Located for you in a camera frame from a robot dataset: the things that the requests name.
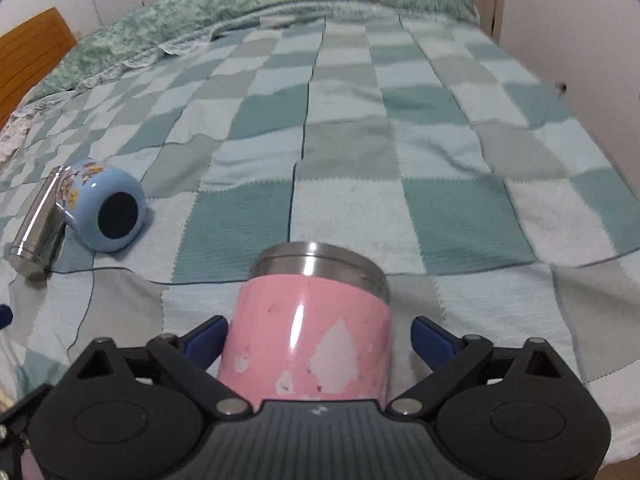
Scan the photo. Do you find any pink stainless steel cup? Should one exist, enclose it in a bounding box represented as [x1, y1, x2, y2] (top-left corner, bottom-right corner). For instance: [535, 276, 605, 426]
[218, 242, 393, 408]

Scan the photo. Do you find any light blue cartoon cup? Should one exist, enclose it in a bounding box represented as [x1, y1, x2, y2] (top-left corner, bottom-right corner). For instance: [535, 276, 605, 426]
[56, 159, 146, 252]

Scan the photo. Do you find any silver steel thermos bottle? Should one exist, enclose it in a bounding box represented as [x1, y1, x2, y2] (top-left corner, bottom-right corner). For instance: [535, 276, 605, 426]
[6, 166, 70, 283]

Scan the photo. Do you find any checkered teal grey blanket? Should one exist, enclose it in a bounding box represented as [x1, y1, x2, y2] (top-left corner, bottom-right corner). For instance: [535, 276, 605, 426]
[1, 12, 639, 463]

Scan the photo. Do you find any green floral quilt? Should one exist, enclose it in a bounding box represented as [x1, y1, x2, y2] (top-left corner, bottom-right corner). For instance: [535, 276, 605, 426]
[32, 0, 477, 100]

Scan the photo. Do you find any orange wooden headboard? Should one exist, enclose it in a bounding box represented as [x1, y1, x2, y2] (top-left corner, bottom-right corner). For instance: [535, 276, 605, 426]
[0, 8, 77, 127]

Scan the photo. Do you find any black wall plug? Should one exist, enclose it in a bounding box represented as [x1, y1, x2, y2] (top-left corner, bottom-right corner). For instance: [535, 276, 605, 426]
[554, 82, 567, 94]

